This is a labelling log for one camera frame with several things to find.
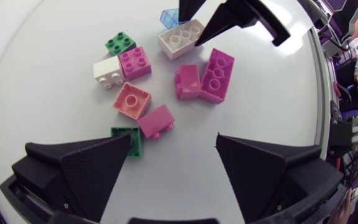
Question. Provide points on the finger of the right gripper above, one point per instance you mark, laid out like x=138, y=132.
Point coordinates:
x=188, y=7
x=232, y=15

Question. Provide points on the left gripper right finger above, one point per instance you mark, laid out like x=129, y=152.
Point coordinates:
x=259, y=177

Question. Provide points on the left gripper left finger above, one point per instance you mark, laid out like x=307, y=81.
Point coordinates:
x=85, y=174

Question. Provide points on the clear blue toy brick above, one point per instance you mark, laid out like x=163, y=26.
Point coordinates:
x=169, y=18

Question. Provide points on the large white toy brick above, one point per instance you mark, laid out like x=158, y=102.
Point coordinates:
x=174, y=49

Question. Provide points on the large magenta toy brick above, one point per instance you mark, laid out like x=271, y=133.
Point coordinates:
x=225, y=67

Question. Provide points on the small green toy brick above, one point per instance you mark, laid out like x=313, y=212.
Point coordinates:
x=136, y=147
x=120, y=43

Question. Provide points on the small pink toy brick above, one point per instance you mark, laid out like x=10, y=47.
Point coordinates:
x=187, y=82
x=155, y=119

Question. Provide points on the small magenta toy brick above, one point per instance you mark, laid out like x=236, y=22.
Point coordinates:
x=134, y=63

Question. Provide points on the small salmon toy brick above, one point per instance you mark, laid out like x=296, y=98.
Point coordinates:
x=121, y=104

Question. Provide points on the small white toy brick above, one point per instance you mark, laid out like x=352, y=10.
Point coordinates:
x=107, y=69

